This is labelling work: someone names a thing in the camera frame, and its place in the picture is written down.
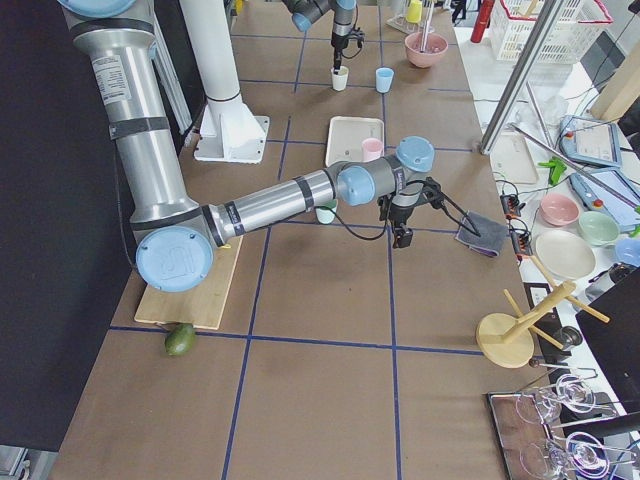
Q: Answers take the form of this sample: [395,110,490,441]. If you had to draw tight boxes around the pink plastic cup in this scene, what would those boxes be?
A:
[361,137,384,162]

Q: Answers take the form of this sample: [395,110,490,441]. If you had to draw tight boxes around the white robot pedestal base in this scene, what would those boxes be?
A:
[180,0,270,164]

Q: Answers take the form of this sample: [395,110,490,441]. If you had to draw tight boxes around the green bowl on side table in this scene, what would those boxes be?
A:
[578,211,620,246]

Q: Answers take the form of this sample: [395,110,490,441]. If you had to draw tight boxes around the pink bowl with ice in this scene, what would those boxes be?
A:
[404,32,449,68]

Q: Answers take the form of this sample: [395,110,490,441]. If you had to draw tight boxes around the blue bowl on side table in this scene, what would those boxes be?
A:
[614,238,640,267]

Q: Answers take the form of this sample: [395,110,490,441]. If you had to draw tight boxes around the wooden cup tree stand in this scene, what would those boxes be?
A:
[476,256,610,368]

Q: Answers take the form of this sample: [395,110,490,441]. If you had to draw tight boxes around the wooden cutting board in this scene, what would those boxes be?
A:
[134,237,243,330]

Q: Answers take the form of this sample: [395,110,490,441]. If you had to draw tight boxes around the black tray with glasses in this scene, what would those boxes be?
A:
[486,373,639,479]

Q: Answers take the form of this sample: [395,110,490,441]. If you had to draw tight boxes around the blue teach pendant tablet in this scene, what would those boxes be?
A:
[559,115,622,168]

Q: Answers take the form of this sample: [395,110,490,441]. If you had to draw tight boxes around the cream plate on side table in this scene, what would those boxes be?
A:
[534,230,596,280]

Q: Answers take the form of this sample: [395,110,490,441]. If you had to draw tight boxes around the blue plastic cup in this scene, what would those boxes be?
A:
[375,67,394,94]

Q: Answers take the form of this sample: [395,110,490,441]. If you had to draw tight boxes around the yellow cup in background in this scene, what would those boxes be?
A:
[405,0,423,24]

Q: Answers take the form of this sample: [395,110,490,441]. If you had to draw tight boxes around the cream rabbit serving tray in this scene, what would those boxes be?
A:
[325,116,385,166]

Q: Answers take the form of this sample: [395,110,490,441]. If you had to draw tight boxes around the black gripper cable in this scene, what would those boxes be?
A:
[327,182,482,242]

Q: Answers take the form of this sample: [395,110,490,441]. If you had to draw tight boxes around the red bottle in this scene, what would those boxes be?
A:
[470,0,495,43]

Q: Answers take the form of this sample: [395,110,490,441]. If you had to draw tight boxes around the grey folded cloth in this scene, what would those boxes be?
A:
[455,211,509,258]

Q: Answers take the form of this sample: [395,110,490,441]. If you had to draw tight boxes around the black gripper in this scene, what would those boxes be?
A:
[377,176,444,249]
[331,25,365,74]

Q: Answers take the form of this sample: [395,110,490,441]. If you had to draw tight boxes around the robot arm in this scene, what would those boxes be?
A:
[58,1,445,292]
[283,0,365,74]

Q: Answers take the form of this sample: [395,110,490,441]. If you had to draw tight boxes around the green plastic cup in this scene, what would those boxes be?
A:
[315,199,338,225]

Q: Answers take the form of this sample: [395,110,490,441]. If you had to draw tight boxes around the cream plastic cup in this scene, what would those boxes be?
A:
[331,66,349,92]

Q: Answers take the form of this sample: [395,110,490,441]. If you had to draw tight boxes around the white plastic basket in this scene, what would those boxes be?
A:
[487,0,615,66]

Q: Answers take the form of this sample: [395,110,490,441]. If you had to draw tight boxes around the pink bowl on side table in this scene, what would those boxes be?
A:
[540,193,580,227]

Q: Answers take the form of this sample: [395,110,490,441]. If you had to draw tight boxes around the spare cream tray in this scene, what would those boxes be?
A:
[490,132,539,185]

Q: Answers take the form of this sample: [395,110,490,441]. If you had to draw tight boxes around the aluminium frame post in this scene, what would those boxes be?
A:
[479,1,569,155]

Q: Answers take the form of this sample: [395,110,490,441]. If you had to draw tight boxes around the green avocado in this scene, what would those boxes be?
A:
[164,323,196,356]

